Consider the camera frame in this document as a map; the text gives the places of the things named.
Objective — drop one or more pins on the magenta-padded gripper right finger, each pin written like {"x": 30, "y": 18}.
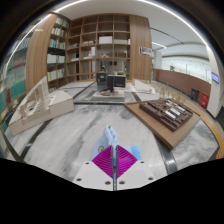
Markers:
{"x": 138, "y": 173}

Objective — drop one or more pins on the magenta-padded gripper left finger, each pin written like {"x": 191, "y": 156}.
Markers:
{"x": 90, "y": 175}

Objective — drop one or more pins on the light blue printed towel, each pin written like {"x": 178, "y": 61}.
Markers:
{"x": 107, "y": 138}

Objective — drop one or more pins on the brown building model on board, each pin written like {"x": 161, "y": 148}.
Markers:
{"x": 166, "y": 115}

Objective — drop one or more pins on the white architectural building model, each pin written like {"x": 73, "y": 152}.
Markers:
{"x": 43, "y": 106}

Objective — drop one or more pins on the small white architectural model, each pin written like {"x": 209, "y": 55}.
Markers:
{"x": 141, "y": 86}

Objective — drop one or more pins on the black building model grey base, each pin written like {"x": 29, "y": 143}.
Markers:
{"x": 110, "y": 83}

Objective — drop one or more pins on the dark waste bin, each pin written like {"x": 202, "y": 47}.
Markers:
{"x": 195, "y": 95}

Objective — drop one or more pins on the red box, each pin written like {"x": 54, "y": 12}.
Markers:
{"x": 204, "y": 100}

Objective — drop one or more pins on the wooden open shelf unit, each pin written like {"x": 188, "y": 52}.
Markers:
{"x": 100, "y": 43}

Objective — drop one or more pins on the white wall poster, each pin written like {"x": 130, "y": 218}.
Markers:
{"x": 146, "y": 51}

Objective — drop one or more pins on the wall-mounted display screen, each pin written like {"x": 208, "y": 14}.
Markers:
{"x": 215, "y": 77}

